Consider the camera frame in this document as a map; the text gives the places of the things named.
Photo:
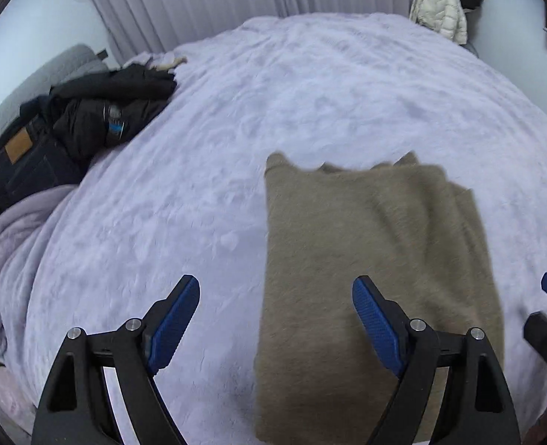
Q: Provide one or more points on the lilac fuzzy bed blanket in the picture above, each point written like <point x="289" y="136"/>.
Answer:
<point x="254" y="102"/>

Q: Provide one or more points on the grey headboard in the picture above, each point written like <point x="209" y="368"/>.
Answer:
<point x="46" y="69"/>

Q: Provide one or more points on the dark blue jeans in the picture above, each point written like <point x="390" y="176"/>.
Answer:
<point x="37" y="171"/>

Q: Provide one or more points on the white vertical blinds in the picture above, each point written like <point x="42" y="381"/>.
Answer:
<point x="185" y="0"/>

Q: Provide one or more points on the white puffer jacket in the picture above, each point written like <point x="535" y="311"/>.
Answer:
<point x="440" y="4"/>

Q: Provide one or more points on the black jacket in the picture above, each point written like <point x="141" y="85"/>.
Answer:
<point x="129" y="83"/>

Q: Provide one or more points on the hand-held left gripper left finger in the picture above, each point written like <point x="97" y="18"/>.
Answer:
<point x="173" y="322"/>

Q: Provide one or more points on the beige cloth item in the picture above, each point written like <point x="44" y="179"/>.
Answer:
<point x="169" y="61"/>

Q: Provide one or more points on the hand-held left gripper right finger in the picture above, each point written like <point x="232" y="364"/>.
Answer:
<point x="377" y="322"/>

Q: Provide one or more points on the tan knit sweater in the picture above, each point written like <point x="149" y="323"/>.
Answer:
<point x="347" y="222"/>

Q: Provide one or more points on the crumpled lilac fleece blanket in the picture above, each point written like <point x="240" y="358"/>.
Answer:
<point x="13" y="241"/>

